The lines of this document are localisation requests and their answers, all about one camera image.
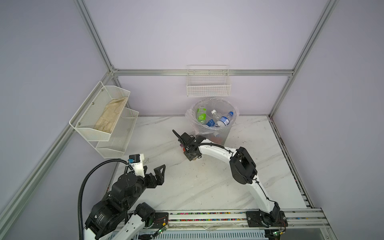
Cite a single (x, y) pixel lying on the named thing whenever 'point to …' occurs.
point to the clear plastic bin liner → (211, 114)
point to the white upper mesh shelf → (96, 118)
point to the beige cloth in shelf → (106, 120)
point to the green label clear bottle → (201, 114)
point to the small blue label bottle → (224, 121)
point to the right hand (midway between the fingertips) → (190, 152)
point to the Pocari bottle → (216, 115)
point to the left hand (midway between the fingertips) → (155, 168)
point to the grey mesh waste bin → (221, 137)
